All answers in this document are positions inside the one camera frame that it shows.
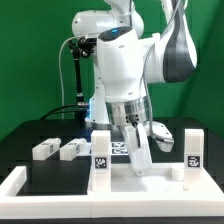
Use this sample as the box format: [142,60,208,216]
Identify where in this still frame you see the fiducial marker sheet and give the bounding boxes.
[99,142,128,156]

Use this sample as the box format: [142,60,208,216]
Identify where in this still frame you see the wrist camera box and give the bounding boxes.
[152,121,174,153]

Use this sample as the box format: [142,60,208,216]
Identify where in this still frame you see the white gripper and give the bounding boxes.
[123,124,152,177]

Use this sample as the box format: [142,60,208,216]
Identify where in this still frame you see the white cable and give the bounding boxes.
[58,35,79,120]

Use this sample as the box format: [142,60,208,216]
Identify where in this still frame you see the black cables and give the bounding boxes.
[39,103,88,121]

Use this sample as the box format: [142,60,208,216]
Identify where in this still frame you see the white desk tabletop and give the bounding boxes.
[87,163,224,203]

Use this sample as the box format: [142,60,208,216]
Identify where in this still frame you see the white U-shaped fence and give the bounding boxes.
[0,166,224,219]

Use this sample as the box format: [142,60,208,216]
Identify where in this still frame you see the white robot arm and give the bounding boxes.
[72,0,197,175]

